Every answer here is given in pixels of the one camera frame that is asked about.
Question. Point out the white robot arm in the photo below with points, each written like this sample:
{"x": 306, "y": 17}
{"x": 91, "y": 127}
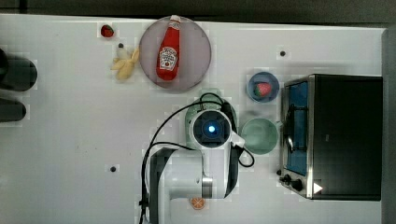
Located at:
{"x": 208, "y": 169}

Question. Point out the black cylindrical holder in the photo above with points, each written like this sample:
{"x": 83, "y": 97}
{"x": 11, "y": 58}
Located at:
{"x": 11, "y": 110}
{"x": 16, "y": 73}

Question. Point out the green mug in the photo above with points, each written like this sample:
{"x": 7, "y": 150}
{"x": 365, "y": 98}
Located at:
{"x": 261, "y": 135}

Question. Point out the toy strawberry in bowl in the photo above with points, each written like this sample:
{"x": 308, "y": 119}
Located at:
{"x": 262, "y": 89}

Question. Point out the plush ketchup bottle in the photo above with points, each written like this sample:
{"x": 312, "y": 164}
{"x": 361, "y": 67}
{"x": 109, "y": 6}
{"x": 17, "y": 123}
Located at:
{"x": 169, "y": 51}

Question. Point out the grey round plate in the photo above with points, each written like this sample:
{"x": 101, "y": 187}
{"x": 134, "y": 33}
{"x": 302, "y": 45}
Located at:
{"x": 195, "y": 52}

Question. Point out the blue bowl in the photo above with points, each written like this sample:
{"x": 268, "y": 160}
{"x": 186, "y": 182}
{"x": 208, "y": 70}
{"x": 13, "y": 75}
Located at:
{"x": 263, "y": 77}

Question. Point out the green plastic strainer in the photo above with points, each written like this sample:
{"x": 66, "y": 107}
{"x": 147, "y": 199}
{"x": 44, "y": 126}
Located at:
{"x": 211, "y": 121}

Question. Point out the toy orange slice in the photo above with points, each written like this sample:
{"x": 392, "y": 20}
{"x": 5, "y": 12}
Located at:
{"x": 197, "y": 203}

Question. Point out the small toy strawberry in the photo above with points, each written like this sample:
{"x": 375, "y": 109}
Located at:
{"x": 107, "y": 31}

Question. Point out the black toaster oven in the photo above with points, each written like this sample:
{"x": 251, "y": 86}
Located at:
{"x": 331, "y": 137}

